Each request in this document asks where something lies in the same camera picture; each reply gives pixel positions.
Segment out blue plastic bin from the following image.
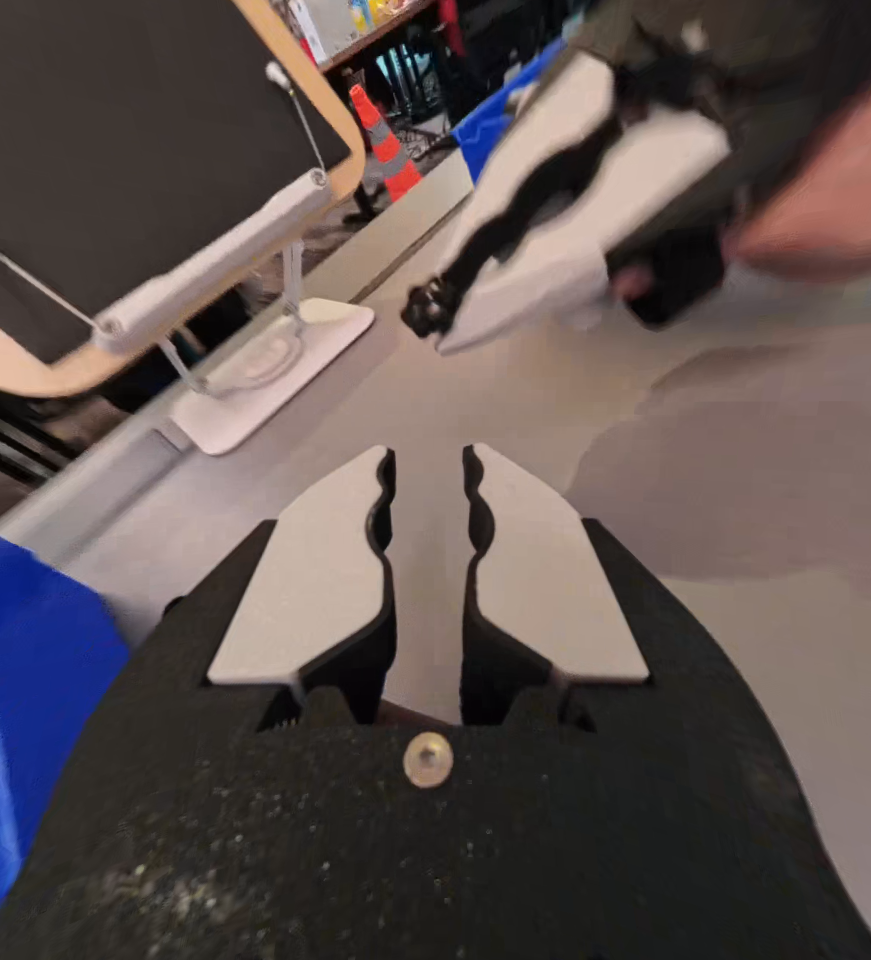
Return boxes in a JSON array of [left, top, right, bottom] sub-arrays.
[[450, 37, 579, 185], [0, 506, 133, 954]]

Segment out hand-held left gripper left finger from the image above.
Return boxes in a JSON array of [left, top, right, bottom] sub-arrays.
[[205, 444, 398, 727]]

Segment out small black knobbed part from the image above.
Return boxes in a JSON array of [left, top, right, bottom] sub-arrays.
[[401, 277, 463, 339]]

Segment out orange traffic cone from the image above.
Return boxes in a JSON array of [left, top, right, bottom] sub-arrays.
[[349, 84, 423, 202]]

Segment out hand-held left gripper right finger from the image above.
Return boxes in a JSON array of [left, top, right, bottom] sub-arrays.
[[459, 442, 651, 727]]

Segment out person's right hand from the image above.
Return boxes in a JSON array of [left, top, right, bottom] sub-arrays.
[[728, 93, 871, 285]]

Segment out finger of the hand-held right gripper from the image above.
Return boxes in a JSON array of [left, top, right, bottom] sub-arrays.
[[435, 52, 624, 282], [435, 112, 733, 357]]

